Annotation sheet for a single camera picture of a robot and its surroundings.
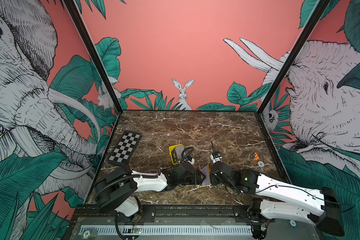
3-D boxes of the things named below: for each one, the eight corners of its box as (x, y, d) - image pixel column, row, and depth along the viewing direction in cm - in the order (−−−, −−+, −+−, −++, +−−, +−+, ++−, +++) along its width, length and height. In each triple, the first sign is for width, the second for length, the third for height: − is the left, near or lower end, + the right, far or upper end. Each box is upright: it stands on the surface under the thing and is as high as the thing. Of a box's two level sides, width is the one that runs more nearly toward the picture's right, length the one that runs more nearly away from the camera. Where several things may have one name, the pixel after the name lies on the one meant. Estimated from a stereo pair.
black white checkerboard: (109, 162, 94) (106, 159, 91) (126, 133, 109) (125, 130, 105) (126, 166, 92) (124, 164, 89) (142, 137, 107) (141, 134, 104)
